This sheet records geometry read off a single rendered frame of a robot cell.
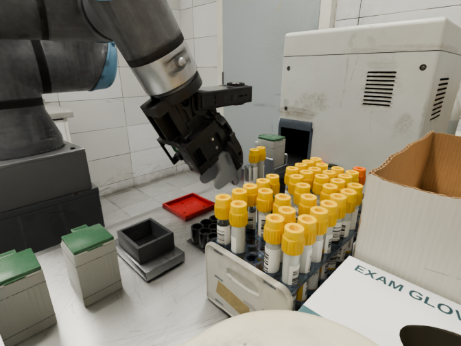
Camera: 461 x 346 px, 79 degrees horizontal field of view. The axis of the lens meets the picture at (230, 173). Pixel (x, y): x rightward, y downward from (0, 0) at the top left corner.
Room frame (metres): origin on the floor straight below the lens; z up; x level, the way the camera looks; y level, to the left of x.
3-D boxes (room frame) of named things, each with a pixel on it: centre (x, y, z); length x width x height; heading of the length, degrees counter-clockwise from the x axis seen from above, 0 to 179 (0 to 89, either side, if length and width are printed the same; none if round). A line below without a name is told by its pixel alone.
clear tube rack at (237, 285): (0.27, -0.08, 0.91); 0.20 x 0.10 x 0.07; 135
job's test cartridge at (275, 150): (0.53, -0.08, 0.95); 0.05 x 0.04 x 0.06; 45
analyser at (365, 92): (0.62, -0.29, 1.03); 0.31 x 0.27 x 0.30; 135
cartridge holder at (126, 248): (0.30, 0.11, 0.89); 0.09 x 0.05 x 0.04; 46
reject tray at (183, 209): (0.44, 0.07, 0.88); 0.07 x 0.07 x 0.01; 45
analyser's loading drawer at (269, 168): (0.55, -0.09, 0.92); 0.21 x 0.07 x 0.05; 135
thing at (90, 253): (0.25, 0.15, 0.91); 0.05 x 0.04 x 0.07; 45
